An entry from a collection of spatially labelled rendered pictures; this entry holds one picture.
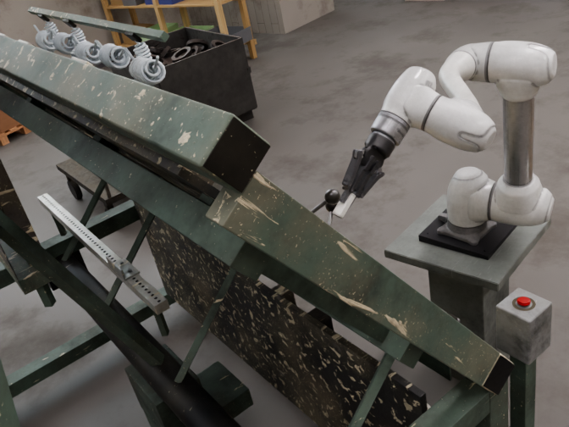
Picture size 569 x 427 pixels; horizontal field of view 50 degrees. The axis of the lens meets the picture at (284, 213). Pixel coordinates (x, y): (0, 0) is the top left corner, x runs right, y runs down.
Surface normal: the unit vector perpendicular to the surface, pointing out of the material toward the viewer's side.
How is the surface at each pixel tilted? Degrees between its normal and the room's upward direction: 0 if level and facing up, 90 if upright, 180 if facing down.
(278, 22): 90
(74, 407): 0
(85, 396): 0
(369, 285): 90
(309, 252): 90
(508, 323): 90
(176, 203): 36
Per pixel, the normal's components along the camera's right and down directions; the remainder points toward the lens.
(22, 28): 0.74, 0.22
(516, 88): -0.41, 0.74
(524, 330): -0.78, 0.44
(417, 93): -0.14, -0.23
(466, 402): -0.18, -0.85
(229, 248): -0.61, -0.43
